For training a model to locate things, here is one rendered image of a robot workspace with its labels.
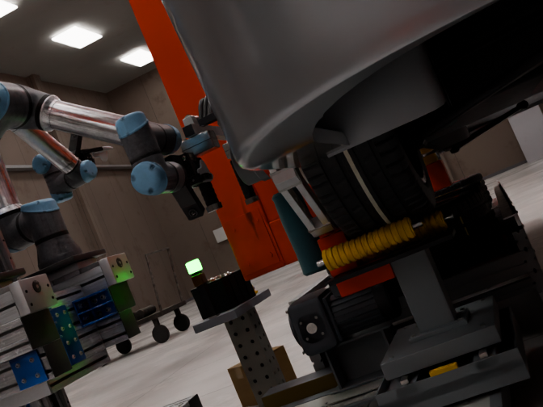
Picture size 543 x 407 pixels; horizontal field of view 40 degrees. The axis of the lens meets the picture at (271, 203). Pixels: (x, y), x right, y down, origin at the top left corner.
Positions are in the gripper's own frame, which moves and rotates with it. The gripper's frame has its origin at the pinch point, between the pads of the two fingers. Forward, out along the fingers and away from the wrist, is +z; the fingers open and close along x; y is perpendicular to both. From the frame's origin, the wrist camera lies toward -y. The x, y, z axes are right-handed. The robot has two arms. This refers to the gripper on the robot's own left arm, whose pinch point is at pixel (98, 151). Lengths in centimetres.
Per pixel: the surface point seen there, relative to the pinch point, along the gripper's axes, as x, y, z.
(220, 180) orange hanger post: 65, 27, -19
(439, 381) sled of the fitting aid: 142, 90, -73
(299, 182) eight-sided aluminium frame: 122, 35, -76
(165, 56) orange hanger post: 57, -21, -19
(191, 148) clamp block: 95, 19, -76
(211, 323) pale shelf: 52, 74, -29
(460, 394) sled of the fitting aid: 146, 94, -72
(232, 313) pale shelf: 60, 72, -28
